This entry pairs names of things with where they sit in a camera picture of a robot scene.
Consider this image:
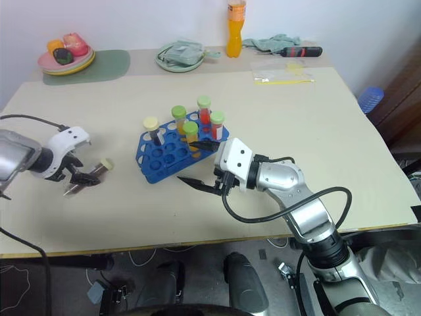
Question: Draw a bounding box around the blue ribbed stool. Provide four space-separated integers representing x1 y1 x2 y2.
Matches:
357 86 385 115

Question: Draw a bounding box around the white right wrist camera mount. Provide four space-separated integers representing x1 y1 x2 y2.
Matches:
213 138 255 192

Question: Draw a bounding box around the brown tube with cream cap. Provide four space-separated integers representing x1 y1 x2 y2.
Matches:
63 157 114 198

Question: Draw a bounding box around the brown wooden cabinet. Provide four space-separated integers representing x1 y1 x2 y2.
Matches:
366 41 421 155

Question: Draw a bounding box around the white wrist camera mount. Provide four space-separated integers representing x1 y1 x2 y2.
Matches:
213 138 255 192
43 126 91 181

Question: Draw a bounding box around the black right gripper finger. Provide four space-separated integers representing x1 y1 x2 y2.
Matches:
188 140 220 153
176 175 220 196

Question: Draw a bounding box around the green placemat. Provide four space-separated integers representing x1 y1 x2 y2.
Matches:
42 49 132 88

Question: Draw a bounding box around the clear plastic zip bag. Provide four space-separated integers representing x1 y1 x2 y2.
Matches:
251 60 316 86

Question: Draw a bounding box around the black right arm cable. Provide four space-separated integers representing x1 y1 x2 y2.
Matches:
221 157 353 290

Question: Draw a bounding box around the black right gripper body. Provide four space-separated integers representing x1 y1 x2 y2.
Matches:
213 167 241 196

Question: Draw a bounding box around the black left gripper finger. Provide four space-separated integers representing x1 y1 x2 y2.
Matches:
70 172 101 188
68 155 84 174

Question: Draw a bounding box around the stack of pastel plates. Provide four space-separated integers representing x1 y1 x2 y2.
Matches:
37 45 97 77

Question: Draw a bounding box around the black and red screwdriver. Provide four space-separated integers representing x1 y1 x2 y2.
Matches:
255 45 324 59

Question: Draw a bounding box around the folded green cloth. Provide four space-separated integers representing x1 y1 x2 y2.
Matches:
159 40 205 66

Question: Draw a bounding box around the grey box on floor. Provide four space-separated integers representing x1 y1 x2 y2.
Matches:
86 280 107 306

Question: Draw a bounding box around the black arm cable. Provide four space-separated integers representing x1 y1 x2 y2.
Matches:
0 113 68 132
221 157 353 290

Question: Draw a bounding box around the pink toy food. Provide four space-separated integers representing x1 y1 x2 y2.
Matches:
62 32 90 57

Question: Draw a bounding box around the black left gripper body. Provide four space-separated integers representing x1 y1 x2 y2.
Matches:
55 151 77 182

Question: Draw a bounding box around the orange toy food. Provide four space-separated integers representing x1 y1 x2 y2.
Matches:
46 39 64 54

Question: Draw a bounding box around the yellow tube with green cap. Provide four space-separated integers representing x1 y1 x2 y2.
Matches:
170 105 187 136
182 120 201 153

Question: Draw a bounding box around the black and green toy food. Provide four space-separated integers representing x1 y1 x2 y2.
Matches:
53 47 74 66

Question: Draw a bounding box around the black hanging cable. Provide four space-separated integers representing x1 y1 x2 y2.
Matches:
0 226 53 316

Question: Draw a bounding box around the red tube with green cap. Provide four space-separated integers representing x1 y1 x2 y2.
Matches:
197 95 212 126
209 111 226 140

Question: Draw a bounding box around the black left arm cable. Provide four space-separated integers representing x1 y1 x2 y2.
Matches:
0 113 68 132

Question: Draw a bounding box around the dark rounded shape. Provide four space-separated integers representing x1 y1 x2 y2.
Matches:
223 251 266 311

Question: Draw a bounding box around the blue test tube rack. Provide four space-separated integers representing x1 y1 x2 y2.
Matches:
134 109 230 185

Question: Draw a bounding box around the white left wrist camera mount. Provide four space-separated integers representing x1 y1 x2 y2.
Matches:
43 126 91 181

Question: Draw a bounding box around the white floor cable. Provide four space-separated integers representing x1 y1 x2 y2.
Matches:
126 247 158 267

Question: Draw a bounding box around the dark tube with cream cap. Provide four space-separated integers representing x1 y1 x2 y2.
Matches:
142 116 164 146

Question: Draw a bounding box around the orange juice bottle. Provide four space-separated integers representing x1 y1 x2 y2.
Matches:
226 0 248 60

